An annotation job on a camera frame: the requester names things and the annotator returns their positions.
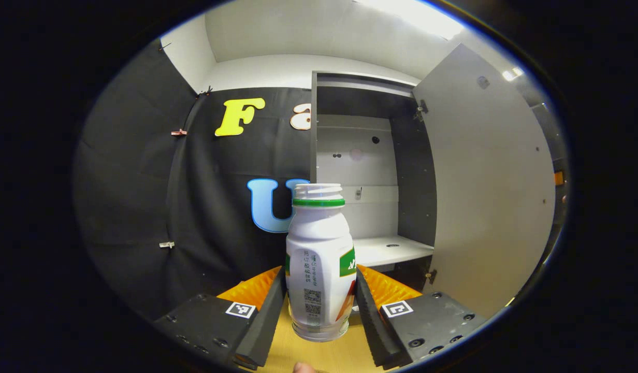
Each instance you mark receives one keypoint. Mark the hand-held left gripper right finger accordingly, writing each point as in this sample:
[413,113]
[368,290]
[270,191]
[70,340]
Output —
[373,321]

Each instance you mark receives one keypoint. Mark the ceiling light panel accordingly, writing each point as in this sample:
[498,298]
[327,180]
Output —
[511,74]
[417,15]

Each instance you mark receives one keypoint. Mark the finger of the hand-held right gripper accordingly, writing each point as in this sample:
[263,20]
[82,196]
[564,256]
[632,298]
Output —
[559,178]

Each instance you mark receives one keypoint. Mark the copper clip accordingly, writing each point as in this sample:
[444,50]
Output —
[178,132]

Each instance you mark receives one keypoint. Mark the black backdrop cloth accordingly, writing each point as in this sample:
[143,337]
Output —
[132,181]

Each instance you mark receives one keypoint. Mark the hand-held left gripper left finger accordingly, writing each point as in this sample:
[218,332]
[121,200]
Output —
[267,321]

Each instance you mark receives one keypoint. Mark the black clip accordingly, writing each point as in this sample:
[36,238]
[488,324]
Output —
[164,45]
[205,92]

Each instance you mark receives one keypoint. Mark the silver clip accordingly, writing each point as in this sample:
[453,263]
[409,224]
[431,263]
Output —
[167,244]

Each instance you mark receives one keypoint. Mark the grey cabinet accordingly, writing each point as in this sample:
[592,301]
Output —
[355,171]

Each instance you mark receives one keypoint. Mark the beige cabinet door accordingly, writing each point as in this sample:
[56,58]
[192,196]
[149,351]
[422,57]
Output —
[490,181]

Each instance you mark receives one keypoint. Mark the white bottle green label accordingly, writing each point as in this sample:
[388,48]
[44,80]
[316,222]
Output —
[319,248]

